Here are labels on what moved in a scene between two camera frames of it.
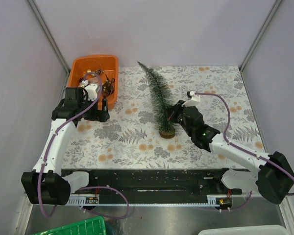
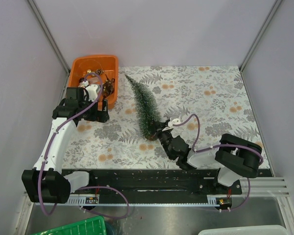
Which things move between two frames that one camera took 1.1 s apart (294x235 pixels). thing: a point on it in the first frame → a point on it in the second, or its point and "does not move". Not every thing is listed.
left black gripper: [99, 115] does not move
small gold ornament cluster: [98, 71] does not move
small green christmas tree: [162, 95] → [148, 110]
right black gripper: [174, 110] → [162, 129]
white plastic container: [269, 230] does not move
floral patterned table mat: [131, 139] does not move
